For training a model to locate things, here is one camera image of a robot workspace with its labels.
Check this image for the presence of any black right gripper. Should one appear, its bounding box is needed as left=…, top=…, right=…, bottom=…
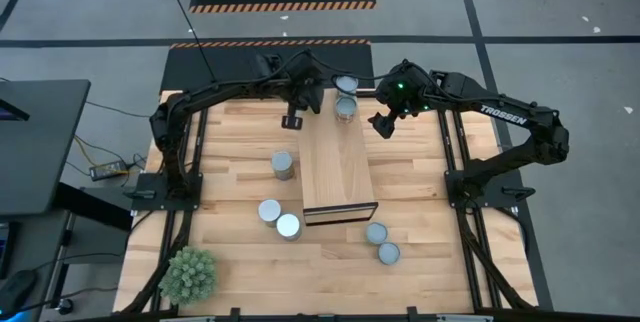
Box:
left=368, top=69, right=426, bottom=140

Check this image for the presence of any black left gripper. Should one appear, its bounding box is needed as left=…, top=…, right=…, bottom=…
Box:
left=280, top=53, right=325, bottom=131

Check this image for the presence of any tin can blue-grey lid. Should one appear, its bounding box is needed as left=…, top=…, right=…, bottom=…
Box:
left=377, top=241, right=402, bottom=267
left=333, top=95, right=359, bottom=125
left=364, top=221, right=389, bottom=247
left=333, top=75, right=360, bottom=97

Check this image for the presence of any tin can silver top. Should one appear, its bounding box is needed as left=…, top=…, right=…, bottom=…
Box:
left=257, top=198, right=283, bottom=228
left=275, top=212, right=303, bottom=242
left=270, top=150, right=296, bottom=182

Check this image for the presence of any black mat one striped edge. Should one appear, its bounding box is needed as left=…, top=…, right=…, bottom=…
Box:
left=159, top=39, right=376, bottom=96

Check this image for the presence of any green artificial plant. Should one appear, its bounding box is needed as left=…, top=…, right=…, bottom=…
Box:
left=157, top=245, right=219, bottom=307

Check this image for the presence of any black power adapter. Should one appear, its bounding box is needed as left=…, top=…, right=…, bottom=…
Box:
left=88, top=160, right=129, bottom=182

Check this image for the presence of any black desk support beam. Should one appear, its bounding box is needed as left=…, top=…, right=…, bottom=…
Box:
left=52, top=181, right=134, bottom=233

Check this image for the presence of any black desk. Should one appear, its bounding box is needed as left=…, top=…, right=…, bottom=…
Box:
left=0, top=79, right=92, bottom=218

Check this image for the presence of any dark screen device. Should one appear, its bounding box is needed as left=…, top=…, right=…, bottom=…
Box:
left=0, top=96, right=30, bottom=122

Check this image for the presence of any black aluminium table frame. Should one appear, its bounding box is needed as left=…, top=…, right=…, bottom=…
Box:
left=119, top=89, right=539, bottom=322

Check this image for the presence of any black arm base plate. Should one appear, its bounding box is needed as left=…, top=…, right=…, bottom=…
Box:
left=444, top=169, right=521, bottom=209
left=130, top=171, right=204, bottom=212

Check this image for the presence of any long black floor cable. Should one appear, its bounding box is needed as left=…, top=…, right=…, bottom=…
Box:
left=159, top=0, right=220, bottom=86

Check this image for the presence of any yellow cable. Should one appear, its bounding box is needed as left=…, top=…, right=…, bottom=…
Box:
left=73, top=134, right=109, bottom=168

